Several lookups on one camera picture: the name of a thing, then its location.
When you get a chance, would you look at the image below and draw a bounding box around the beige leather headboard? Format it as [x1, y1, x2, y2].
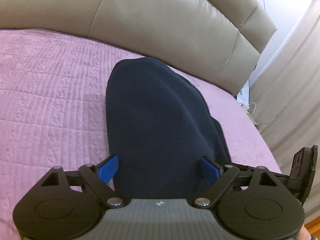
[1, 0, 276, 94]

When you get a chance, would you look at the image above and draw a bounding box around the beige curtain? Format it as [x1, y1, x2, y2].
[248, 15, 320, 221]

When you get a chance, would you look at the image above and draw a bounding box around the navy hoodie with white stripes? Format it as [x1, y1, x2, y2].
[106, 57, 231, 199]

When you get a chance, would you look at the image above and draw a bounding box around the pink quilted bedspread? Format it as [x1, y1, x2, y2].
[0, 28, 283, 240]

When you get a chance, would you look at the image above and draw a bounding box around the bedside table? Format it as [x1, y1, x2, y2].
[235, 81, 258, 127]

